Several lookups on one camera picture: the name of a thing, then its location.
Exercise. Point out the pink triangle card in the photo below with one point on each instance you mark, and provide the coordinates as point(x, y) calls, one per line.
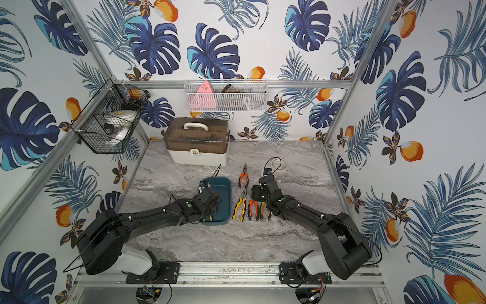
point(203, 99)

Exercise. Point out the white bowl in basket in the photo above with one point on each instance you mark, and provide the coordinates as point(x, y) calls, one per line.
point(117, 124)

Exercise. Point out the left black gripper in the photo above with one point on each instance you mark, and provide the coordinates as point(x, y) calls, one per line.
point(211, 203)

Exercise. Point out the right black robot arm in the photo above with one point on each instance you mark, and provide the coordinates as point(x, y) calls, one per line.
point(344, 249)

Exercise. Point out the orange black cutting pliers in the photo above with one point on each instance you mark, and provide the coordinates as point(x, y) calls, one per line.
point(264, 213)

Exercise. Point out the teal plastic storage tray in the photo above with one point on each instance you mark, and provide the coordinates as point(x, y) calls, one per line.
point(220, 214)

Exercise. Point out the white brown toolbox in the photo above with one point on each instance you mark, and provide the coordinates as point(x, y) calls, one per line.
point(191, 141)

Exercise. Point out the black wire basket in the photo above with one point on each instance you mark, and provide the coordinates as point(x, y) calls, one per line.
point(110, 97)

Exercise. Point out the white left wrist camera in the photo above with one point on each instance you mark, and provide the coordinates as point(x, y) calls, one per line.
point(203, 186)

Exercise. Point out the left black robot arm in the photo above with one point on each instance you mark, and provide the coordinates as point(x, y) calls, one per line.
point(102, 245)

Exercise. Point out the yellow black combination pliers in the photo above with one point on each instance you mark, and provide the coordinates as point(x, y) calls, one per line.
point(240, 208)

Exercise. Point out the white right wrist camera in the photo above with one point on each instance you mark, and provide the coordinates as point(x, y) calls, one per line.
point(268, 171)

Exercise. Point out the white mesh wall basket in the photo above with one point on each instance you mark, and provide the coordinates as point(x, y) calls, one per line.
point(233, 94)

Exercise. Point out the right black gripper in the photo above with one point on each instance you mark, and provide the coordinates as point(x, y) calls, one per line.
point(255, 192)

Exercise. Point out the masking tape roll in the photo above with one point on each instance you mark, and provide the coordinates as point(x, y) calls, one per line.
point(278, 163)

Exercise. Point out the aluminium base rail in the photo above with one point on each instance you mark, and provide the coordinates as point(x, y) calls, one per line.
point(258, 275)

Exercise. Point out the small orange long nose pliers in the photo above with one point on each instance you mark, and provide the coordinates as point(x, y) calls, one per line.
point(244, 179)

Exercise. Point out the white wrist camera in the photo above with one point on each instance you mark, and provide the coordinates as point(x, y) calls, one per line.
point(203, 186)
point(268, 171)

